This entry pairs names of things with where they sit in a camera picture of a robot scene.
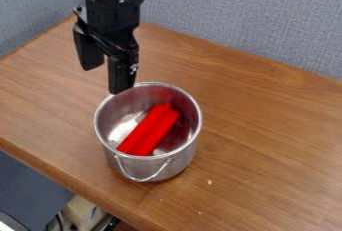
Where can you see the red block object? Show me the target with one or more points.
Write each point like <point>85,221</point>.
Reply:
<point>150,132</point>

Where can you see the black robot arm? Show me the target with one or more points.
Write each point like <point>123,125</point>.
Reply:
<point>105,41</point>

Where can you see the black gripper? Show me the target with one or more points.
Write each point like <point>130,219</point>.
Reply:
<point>103,32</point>

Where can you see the metal pot with handle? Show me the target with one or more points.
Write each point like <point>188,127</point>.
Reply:
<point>118,115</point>

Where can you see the beige box under table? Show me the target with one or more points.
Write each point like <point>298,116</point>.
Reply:
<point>85,214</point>

